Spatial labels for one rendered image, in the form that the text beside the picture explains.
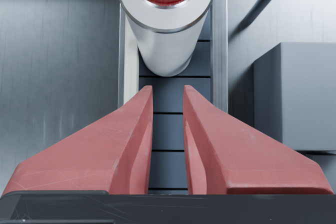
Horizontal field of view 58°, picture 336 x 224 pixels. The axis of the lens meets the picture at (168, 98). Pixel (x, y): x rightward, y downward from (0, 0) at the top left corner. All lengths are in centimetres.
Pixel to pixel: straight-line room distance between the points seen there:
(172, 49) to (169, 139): 14
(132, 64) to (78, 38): 12
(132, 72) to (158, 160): 9
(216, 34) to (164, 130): 12
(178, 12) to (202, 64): 17
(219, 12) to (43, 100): 24
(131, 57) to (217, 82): 9
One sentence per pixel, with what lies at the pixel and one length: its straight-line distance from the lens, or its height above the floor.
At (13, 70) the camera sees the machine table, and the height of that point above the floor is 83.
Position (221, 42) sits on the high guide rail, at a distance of 24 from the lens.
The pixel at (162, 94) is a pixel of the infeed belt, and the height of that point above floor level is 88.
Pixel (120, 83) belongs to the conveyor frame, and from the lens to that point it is 32.
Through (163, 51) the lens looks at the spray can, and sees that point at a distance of 20.
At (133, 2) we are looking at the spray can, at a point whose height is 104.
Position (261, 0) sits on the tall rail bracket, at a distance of 33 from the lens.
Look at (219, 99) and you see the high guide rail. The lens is 24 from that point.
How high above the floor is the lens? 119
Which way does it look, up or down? 85 degrees down
